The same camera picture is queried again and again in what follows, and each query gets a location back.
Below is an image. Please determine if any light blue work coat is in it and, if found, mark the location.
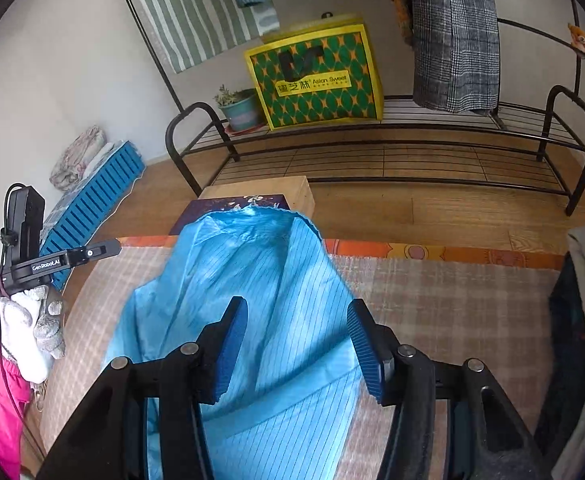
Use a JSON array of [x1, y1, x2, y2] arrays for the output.
[[106, 207, 361, 479]]

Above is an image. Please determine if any black metal clothes rack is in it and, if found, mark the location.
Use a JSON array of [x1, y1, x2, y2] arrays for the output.
[[109, 0, 585, 217]]

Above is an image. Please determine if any left white gloved hand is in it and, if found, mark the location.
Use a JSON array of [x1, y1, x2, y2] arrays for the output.
[[0, 285, 66, 385]]

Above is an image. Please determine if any floral folded quilt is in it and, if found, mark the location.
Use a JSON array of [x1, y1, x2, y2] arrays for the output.
[[50, 126, 107, 192]]

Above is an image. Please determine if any plaid beige bed cover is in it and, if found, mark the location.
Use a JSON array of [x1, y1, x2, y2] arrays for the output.
[[36, 236, 566, 480]]

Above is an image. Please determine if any purple floral box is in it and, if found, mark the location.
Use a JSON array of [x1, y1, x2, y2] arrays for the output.
[[168, 193, 292, 238]]

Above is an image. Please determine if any navy quilted jacket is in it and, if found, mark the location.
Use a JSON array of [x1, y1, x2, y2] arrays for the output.
[[535, 226, 585, 479]]

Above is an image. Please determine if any small potted plant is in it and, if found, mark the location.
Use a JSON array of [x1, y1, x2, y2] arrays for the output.
[[214, 84, 266, 132]]

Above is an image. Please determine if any yellow green gift bag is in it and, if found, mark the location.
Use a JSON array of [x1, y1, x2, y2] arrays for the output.
[[245, 14, 385, 131]]

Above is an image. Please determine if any grey plaid long coat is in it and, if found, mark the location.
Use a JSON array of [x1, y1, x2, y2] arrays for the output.
[[412, 0, 501, 115]]

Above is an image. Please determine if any green striped white cloth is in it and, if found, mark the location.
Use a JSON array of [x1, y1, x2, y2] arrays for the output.
[[140, 0, 279, 74]]

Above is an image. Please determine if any small brown teddy bear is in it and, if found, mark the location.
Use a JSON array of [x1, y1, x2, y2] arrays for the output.
[[568, 24, 585, 58]]

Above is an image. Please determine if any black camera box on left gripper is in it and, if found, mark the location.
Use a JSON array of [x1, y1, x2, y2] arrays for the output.
[[0, 183, 45, 270]]

